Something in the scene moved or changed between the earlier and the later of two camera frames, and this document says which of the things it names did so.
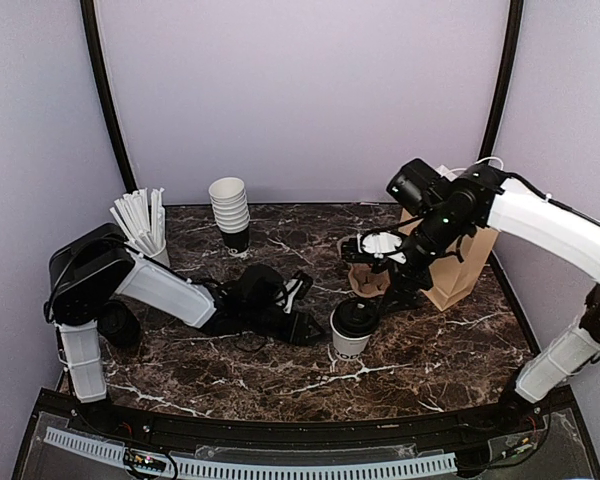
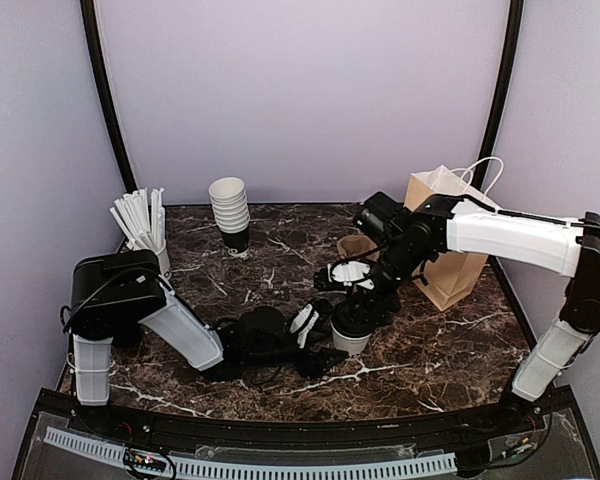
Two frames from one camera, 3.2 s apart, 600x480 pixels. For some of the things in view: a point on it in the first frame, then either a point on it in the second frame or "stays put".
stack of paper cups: [229, 201] stays put
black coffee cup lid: [356, 317] stays put
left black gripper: [300, 327] to [317, 368]
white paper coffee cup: [347, 348] stays put
